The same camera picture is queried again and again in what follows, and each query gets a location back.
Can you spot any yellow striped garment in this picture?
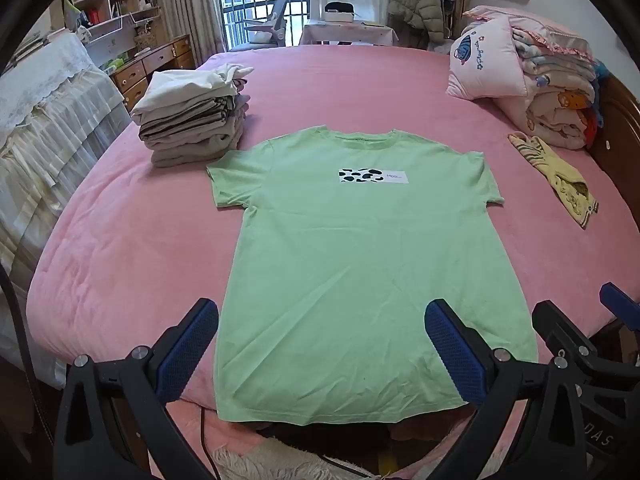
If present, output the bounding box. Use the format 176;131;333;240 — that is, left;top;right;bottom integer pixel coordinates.
507;131;600;231

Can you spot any thin black cable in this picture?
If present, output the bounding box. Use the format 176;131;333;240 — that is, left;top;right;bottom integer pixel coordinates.
199;407;221;480

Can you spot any small table with tablecloth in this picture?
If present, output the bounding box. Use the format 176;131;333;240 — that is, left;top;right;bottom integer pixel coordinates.
299;19;400;47

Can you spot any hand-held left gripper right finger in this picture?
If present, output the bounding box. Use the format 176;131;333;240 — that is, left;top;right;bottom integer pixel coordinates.
424;299;587;480

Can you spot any pink bed blanket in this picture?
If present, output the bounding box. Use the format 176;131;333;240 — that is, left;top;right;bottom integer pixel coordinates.
27;44;633;480

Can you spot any green t-shirt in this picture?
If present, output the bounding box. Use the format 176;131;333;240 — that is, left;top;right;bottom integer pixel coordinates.
206;129;540;423

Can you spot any white shelf unit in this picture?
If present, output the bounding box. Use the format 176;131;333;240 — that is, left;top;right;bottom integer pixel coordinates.
62;0;163;43

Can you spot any white lace furniture cover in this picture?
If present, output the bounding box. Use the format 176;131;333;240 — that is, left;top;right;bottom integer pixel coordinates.
0;30;132;391

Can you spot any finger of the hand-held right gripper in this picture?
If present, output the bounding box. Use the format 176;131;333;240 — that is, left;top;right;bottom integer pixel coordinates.
531;300;601;361
600;282;640;333

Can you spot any pink printed pillow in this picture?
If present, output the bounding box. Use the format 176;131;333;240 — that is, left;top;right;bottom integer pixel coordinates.
446;14;531;106

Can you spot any white case with black top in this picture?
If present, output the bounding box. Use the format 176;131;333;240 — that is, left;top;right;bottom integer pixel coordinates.
322;1;358;23

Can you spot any wooden desk with drawers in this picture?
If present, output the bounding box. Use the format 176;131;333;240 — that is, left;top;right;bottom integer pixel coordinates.
109;34;197;113

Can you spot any thick black cable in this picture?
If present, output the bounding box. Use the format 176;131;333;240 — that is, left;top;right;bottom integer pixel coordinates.
0;260;41;411

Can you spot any pile of folded quilts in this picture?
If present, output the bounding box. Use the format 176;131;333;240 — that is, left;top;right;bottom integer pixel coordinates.
462;5;608;151

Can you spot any grey office chair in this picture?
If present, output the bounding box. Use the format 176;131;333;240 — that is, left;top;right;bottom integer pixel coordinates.
230;0;301;51

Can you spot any green puffer jacket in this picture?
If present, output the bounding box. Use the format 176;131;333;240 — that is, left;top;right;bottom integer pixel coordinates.
387;0;451;46

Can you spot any woven basket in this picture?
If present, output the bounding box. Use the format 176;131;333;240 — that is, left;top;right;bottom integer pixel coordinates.
134;25;158;51

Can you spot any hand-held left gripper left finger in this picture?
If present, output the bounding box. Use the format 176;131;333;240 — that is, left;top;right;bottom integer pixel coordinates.
52;297;221;480

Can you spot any beige fluffy fabric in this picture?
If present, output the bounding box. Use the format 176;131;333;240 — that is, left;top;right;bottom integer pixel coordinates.
212;437;381;480

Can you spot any stack of folded clothes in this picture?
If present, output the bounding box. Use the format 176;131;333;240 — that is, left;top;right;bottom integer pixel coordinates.
131;62;253;168

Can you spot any wooden bed headboard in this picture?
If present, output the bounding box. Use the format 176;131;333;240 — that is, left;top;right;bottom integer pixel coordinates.
585;72;640;221

